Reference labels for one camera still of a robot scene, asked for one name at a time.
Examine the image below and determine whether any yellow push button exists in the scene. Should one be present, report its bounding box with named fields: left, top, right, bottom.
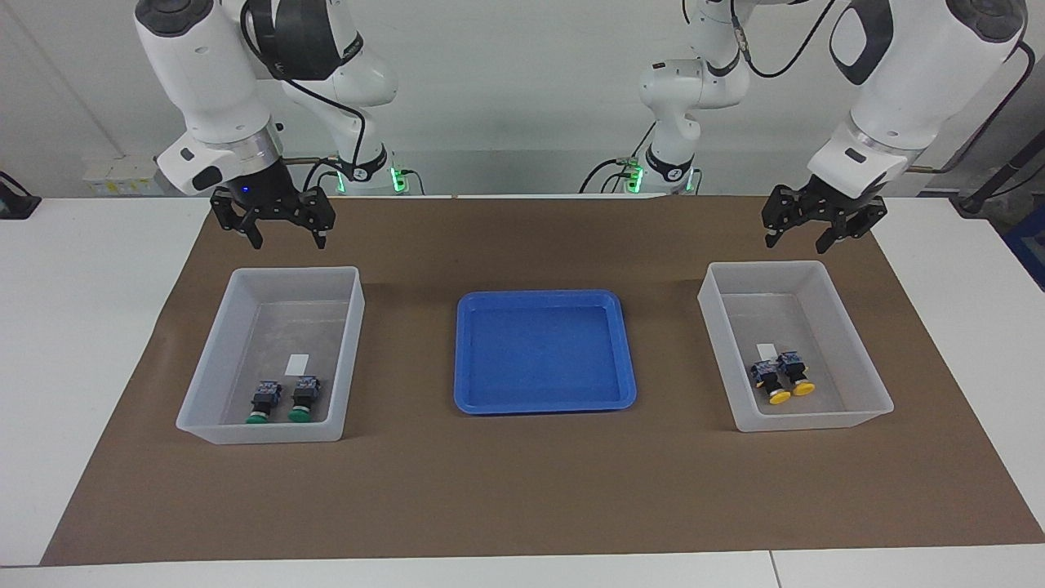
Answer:
left=777, top=351, right=816, bottom=397
left=749, top=361, right=792, bottom=406

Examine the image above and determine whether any translucent white plastic box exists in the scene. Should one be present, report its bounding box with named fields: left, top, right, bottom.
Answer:
left=698, top=261, right=895, bottom=433
left=176, top=265, right=366, bottom=445

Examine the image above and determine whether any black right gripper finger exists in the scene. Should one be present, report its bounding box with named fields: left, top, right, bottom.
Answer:
left=211, top=188, right=265, bottom=250
left=296, top=188, right=337, bottom=250

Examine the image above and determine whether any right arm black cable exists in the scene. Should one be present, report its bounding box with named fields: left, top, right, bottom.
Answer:
left=237, top=0, right=368, bottom=197

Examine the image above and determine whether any green push button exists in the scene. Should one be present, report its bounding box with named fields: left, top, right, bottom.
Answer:
left=287, top=376, right=322, bottom=423
left=246, top=380, right=283, bottom=425

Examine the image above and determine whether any black clamp bracket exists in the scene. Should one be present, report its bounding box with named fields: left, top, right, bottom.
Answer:
left=0, top=170, right=42, bottom=220

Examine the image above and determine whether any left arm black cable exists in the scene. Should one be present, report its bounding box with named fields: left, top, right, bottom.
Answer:
left=729, top=0, right=1038, bottom=174

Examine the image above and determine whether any blue plastic tray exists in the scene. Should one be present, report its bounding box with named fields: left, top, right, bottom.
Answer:
left=453, top=290, right=638, bottom=415

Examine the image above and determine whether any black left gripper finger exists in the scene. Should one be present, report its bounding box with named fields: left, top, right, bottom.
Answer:
left=816, top=199, right=889, bottom=255
left=762, top=185, right=806, bottom=249

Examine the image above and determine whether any black base cable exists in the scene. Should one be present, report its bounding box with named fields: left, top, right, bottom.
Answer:
left=300, top=155, right=342, bottom=197
left=578, top=122, right=656, bottom=195

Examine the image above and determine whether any brown paper table mat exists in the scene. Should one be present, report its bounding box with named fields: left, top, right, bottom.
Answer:
left=41, top=194, right=1045, bottom=567

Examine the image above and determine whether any blue crate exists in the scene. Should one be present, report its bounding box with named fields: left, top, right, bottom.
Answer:
left=1003, top=204, right=1045, bottom=291

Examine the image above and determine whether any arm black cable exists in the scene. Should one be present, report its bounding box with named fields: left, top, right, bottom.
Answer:
left=729, top=0, right=1038, bottom=174
left=237, top=0, right=368, bottom=197

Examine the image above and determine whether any black stand pole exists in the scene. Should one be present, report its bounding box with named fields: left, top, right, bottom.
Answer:
left=951, top=131, right=1045, bottom=217

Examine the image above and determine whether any white power strip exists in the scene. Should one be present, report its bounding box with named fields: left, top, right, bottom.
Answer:
left=82, top=157, right=176, bottom=197

